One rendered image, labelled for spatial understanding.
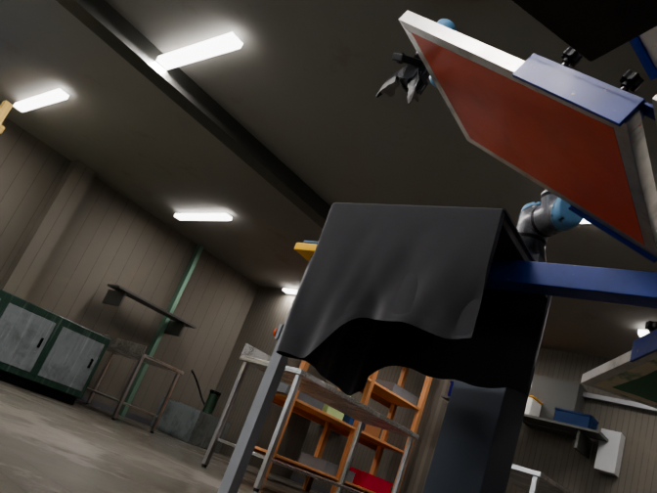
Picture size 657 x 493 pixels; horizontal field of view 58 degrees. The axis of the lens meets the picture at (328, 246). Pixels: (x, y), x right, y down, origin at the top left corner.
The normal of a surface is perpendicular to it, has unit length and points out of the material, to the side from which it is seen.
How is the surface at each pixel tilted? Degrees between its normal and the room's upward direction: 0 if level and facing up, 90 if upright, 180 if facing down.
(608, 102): 90
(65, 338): 90
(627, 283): 90
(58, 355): 90
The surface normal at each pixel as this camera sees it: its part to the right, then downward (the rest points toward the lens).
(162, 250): 0.74, 0.04
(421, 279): -0.72, -0.46
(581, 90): -0.51, -0.48
